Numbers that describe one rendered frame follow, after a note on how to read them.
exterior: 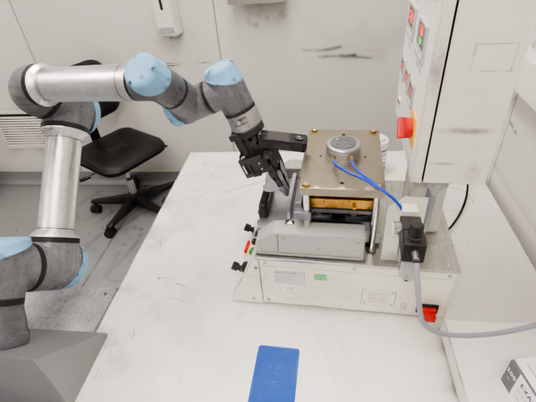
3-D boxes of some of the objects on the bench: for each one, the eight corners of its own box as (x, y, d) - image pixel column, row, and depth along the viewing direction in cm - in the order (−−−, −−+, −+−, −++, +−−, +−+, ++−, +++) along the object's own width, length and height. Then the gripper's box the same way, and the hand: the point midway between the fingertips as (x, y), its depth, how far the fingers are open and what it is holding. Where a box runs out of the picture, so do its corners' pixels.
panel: (254, 223, 130) (274, 182, 118) (233, 294, 106) (256, 252, 95) (249, 221, 130) (269, 179, 118) (226, 292, 106) (248, 249, 95)
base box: (423, 229, 122) (433, 184, 112) (445, 333, 93) (462, 285, 83) (256, 220, 132) (251, 178, 121) (229, 312, 102) (219, 266, 92)
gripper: (234, 124, 97) (269, 191, 107) (225, 142, 90) (262, 211, 100) (265, 113, 94) (297, 183, 104) (258, 131, 87) (293, 203, 97)
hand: (289, 191), depth 101 cm, fingers closed, pressing on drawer
